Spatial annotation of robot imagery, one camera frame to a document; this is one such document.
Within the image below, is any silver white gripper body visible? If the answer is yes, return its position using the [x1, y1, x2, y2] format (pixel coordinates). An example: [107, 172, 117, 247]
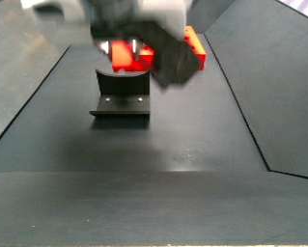
[21, 0, 194, 43]

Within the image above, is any black curved fixture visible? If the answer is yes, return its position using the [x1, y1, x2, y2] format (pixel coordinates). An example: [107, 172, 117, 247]
[91, 70, 151, 117]

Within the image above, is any orange foam shape board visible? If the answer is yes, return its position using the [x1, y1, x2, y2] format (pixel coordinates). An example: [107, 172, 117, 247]
[135, 25, 209, 71]

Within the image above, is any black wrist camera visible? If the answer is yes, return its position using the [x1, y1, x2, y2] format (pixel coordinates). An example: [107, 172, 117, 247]
[119, 21, 201, 89]

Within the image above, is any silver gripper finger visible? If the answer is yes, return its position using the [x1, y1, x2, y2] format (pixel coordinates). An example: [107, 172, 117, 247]
[133, 39, 138, 59]
[99, 41, 111, 54]

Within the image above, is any red arch foam block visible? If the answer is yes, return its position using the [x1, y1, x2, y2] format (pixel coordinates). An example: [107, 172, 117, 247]
[110, 41, 155, 72]

